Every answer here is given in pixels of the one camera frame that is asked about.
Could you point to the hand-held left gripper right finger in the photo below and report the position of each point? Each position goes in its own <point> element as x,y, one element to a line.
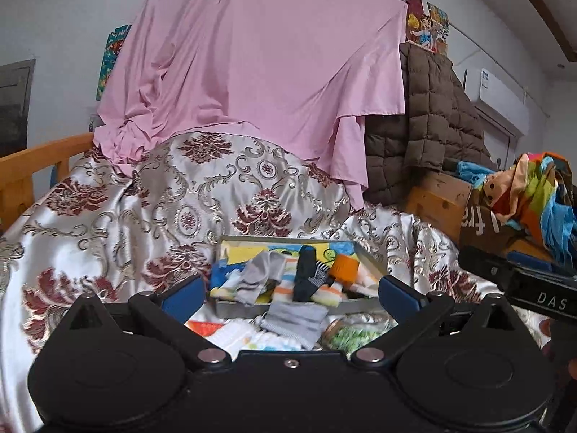
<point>396,300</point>

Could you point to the brown bag with white print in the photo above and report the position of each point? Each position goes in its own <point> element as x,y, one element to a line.
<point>484,225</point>

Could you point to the metal tray with colourful liner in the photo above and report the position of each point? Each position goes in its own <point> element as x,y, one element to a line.
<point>234,307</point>

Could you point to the pile of colourful cloths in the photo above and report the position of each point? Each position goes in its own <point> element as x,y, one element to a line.
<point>532,194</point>

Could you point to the striped multicolour sock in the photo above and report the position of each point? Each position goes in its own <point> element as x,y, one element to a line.
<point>288,292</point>

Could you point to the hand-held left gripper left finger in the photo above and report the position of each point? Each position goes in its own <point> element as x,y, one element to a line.
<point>182,300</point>

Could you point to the colourful wall poster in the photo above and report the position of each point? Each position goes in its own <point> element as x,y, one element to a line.
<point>110,63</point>

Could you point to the brown quilted blanket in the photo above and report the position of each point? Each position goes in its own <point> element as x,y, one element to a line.
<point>432,117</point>

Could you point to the ribbed grey sock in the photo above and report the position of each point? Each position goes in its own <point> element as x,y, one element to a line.
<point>295,324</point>

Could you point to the orange and white box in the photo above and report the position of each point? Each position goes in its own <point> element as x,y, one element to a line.
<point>203,327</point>

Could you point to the pink sheet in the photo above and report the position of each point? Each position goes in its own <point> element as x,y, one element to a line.
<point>252,67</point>

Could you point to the white cloth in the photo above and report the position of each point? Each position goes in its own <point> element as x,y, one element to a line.
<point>252,338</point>

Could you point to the black sock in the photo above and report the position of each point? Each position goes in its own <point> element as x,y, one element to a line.
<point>309,275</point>

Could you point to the cartoon wall poster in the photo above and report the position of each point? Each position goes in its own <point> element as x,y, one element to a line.
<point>428,22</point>

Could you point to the dark door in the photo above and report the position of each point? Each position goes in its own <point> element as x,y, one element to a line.
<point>16,108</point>

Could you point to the white air conditioner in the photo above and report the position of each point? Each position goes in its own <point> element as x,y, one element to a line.
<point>496,99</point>

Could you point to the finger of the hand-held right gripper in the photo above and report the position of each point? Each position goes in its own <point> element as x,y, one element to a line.
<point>482,264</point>

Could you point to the plain grey sock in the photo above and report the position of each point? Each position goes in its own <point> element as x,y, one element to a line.
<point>259,277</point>

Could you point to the floral patterned satin blanket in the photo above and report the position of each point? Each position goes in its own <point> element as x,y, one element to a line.
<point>135,216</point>

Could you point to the clear jar of green beans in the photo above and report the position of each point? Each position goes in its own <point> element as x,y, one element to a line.
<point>356,336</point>

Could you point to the orange sock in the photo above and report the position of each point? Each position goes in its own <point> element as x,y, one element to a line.
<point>345,270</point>

